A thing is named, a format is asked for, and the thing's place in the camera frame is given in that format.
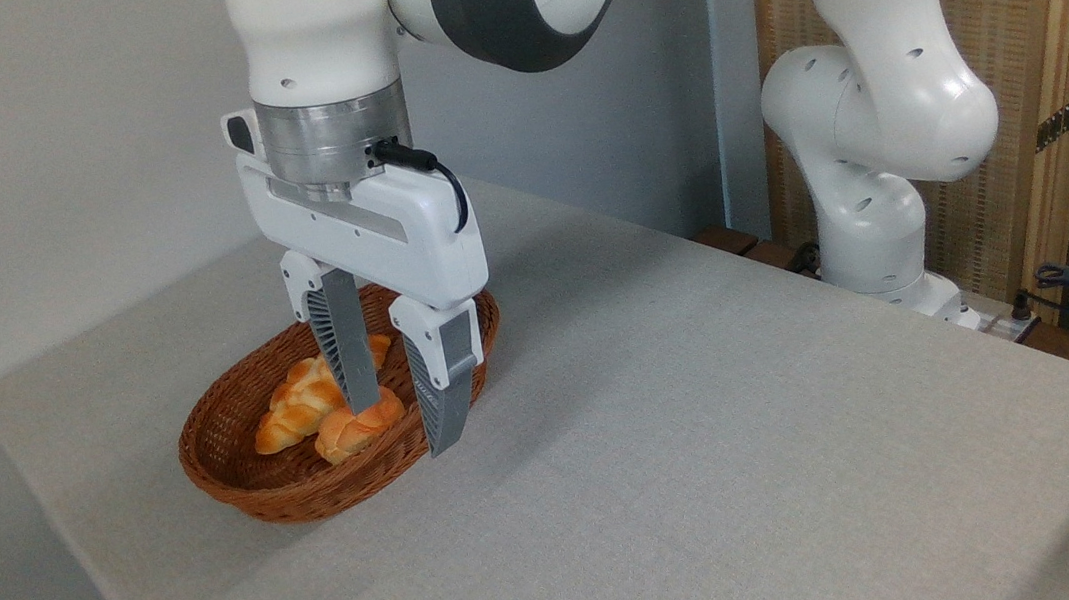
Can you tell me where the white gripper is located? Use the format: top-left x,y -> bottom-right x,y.
220,83 -> 510,478

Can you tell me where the long braided bread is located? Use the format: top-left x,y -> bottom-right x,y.
244,331 -> 403,457

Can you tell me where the small braided bread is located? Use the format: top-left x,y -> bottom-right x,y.
309,383 -> 411,468

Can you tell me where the brown wicker basket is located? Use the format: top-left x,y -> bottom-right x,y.
162,269 -> 522,537

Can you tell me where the white power strip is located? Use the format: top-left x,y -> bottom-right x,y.
958,298 -> 1045,350

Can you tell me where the metal screen hinge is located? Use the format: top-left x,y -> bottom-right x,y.
1030,91 -> 1069,153

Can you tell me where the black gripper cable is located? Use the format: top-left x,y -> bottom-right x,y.
373,130 -> 472,243

